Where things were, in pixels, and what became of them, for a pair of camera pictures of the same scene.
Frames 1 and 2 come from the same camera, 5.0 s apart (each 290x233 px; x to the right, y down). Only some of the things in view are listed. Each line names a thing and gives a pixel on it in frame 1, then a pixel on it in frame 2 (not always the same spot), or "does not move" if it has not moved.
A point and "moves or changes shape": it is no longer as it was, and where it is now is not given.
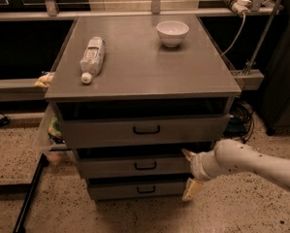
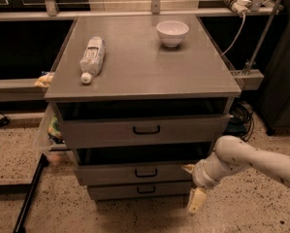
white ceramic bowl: (172, 32) does not move
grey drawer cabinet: (133, 94) does not move
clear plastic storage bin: (51, 137) does not move
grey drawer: (126, 166) moves or changes shape
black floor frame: (28, 189) does not move
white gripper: (197, 167) → (199, 176)
